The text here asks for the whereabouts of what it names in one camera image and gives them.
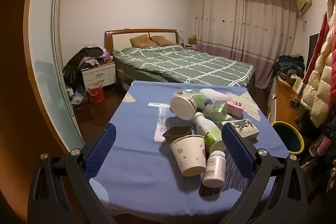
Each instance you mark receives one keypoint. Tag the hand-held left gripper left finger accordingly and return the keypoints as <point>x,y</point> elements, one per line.
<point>102,145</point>

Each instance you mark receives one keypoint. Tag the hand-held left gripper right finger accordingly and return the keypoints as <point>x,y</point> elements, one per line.
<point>236,150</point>

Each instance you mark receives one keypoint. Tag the pink carton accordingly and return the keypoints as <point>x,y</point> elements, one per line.
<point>235,107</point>

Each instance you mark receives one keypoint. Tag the dotted white paper cup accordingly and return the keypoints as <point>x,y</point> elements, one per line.
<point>189,155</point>

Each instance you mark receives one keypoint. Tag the yellow rimmed blue bin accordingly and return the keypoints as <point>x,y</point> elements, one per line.
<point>286,137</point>

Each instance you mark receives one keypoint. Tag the black white floral box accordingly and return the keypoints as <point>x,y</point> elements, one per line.
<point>245,128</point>

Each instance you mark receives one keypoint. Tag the white pill bottle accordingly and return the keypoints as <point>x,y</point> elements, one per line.
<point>214,171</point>

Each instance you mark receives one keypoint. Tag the white green plastic bottle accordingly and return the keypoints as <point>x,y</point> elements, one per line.
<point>207,129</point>

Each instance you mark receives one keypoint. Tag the blue star tablecloth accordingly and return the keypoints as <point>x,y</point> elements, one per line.
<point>136,161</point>

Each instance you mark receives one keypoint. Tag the red bucket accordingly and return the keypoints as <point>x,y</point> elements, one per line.
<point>95,95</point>

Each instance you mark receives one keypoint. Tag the crumpled plastic bag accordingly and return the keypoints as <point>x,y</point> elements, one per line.
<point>77,99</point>

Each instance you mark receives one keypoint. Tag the clear plastic bag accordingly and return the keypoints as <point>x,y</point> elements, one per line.
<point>215,94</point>

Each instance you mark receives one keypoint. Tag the green white packet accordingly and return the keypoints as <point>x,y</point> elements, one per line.
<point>200,99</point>

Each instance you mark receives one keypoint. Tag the brown plastic tray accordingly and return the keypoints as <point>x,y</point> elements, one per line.
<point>176,132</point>

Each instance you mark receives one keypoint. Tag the white nightstand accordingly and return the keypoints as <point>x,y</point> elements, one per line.
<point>97,77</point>

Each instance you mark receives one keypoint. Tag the large white paper tub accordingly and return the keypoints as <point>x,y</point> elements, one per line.
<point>182,107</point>

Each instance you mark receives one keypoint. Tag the wooden desk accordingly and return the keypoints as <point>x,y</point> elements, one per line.
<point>283,98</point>

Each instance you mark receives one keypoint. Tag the green white box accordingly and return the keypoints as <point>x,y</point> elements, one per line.
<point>298,87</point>

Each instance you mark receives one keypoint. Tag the dark clothes pile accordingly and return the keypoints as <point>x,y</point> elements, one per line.
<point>81,58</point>

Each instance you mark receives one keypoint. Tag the mixed clothes pile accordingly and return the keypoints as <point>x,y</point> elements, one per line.
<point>287,64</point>

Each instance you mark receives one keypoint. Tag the green checked duvet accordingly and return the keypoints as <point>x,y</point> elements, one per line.
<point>183,64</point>

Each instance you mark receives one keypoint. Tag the cream puffer jacket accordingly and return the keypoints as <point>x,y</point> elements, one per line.
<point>317,82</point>

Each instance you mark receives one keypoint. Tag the glass sliding wardrobe door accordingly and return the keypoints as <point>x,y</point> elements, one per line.
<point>44,56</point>

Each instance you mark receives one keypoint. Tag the wooden bed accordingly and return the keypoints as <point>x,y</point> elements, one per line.
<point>120,40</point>

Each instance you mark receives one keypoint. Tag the brown pillow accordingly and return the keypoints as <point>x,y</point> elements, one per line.
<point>162,40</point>
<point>143,40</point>

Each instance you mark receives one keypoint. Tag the beige purple curtain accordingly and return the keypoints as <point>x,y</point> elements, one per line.
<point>236,29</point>

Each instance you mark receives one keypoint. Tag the black television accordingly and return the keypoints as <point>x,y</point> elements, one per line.
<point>313,48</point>

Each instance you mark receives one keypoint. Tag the red dotted jacket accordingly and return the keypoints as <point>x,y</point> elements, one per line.
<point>334,61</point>

